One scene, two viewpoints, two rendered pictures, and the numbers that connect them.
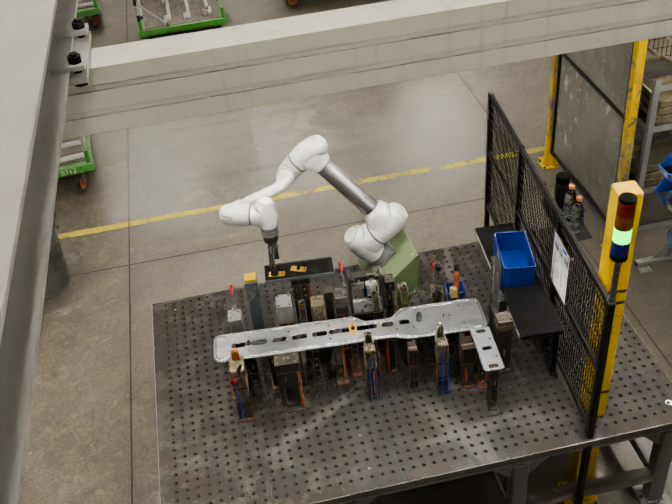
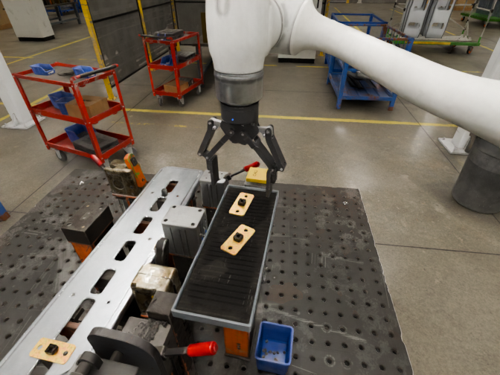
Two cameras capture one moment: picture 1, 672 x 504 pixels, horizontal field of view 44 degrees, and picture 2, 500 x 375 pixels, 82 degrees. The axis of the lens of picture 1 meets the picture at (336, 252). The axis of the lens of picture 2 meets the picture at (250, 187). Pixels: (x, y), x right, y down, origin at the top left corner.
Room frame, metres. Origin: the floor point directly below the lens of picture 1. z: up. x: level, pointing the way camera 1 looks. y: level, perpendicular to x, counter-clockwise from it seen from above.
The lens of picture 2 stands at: (3.54, -0.21, 1.62)
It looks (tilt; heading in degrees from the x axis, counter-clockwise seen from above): 37 degrees down; 105
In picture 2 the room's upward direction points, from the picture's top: straight up
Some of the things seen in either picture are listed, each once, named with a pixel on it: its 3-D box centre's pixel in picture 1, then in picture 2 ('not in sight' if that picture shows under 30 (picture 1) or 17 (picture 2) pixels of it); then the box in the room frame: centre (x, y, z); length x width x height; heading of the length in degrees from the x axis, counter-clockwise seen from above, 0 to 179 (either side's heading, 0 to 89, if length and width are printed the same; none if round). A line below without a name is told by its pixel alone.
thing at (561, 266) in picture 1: (561, 267); not in sight; (3.03, -1.07, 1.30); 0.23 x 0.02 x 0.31; 3
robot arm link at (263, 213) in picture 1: (263, 212); (241, 17); (3.38, 0.33, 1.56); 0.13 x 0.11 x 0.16; 79
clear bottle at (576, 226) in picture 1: (577, 214); not in sight; (3.14, -1.15, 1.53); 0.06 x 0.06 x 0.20
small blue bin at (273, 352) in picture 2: not in sight; (274, 349); (3.51, 0.19, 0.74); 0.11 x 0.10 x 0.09; 93
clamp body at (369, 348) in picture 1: (371, 369); not in sight; (2.91, -0.11, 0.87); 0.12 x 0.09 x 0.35; 3
